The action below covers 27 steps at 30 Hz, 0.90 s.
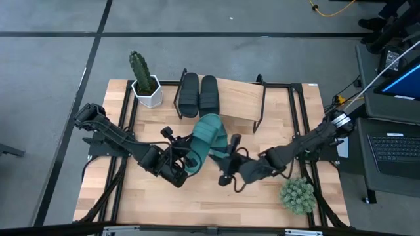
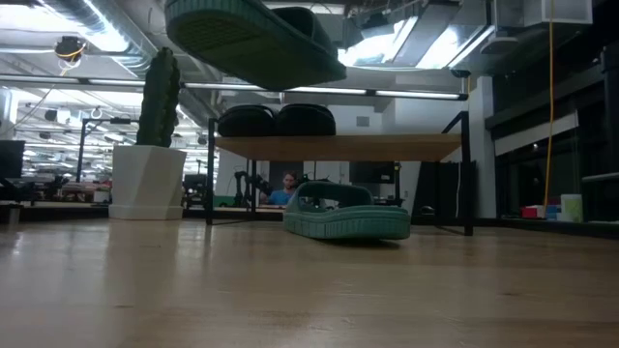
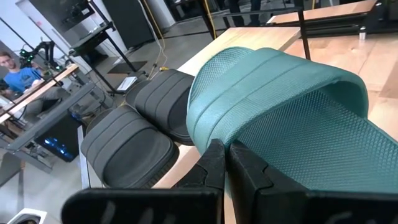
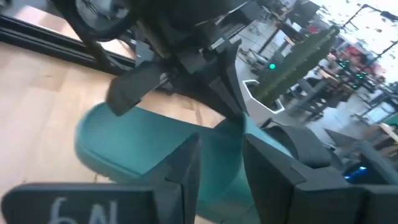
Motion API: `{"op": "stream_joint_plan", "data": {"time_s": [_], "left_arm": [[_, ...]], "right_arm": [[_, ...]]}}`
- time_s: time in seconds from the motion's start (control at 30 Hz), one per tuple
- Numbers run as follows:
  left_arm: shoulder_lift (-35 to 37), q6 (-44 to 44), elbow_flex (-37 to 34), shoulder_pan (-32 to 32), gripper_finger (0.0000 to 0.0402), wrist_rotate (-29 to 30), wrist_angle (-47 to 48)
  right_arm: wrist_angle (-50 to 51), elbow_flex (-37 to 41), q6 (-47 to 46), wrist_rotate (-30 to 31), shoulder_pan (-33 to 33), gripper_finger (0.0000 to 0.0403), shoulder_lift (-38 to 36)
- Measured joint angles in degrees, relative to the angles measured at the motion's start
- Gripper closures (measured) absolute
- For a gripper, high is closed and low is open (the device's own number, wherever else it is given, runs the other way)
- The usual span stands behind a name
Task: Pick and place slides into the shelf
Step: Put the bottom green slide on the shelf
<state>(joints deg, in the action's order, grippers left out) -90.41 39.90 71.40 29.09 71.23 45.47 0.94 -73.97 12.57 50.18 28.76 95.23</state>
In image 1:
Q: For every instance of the yellow plug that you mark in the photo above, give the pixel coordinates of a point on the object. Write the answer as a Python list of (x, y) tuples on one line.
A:
[(340, 99)]

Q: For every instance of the person's leg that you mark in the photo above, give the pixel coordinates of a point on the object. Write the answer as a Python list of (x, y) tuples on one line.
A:
[(393, 31)]

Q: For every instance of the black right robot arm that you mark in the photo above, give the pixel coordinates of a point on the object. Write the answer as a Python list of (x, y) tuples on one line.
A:
[(295, 150)]

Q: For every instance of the grey chair leg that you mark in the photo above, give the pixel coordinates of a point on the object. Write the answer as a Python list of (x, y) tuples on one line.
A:
[(10, 150)]

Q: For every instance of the black metal table frame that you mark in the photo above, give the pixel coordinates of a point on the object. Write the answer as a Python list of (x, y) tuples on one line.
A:
[(297, 98)]

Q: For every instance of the person's shoe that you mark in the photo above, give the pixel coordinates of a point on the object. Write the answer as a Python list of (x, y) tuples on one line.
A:
[(372, 23)]

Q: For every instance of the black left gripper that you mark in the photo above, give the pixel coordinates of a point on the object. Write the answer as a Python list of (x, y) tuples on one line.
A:
[(174, 167)]

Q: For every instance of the green cactus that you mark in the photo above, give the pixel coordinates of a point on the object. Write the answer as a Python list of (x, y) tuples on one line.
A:
[(141, 70)]

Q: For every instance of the green rubber slide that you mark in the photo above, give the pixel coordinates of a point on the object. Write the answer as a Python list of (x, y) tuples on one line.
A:
[(205, 132), (223, 144)]

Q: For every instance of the small pale green succulent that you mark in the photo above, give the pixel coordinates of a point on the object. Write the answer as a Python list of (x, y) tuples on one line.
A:
[(297, 195)]

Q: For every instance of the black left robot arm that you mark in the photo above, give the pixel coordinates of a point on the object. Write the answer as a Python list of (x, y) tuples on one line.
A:
[(115, 137)]

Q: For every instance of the wooden shelf with black frame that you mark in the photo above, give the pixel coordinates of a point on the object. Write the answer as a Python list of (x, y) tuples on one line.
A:
[(243, 101)]

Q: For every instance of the black laptop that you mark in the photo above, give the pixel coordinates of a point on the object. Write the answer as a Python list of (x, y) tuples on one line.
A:
[(393, 150)]

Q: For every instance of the silver bracket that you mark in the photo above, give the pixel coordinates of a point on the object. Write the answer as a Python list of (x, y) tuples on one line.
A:
[(119, 230), (303, 232)]

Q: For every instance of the laptop computer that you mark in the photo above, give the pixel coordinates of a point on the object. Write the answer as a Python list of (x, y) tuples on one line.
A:
[(377, 108)]

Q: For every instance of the black power adapter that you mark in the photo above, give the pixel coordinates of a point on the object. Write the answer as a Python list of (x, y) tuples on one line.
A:
[(390, 59)]

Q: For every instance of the black rig crossbar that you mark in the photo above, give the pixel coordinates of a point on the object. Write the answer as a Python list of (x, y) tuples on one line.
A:
[(49, 229)]

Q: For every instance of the black rubber slide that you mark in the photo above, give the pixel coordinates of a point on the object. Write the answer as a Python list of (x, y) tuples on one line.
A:
[(209, 96), (188, 95)]

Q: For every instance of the computer monitor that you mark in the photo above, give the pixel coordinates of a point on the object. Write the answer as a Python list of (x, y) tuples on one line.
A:
[(407, 83)]

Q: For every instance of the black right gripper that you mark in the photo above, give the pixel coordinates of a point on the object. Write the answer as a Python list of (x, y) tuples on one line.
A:
[(237, 165)]

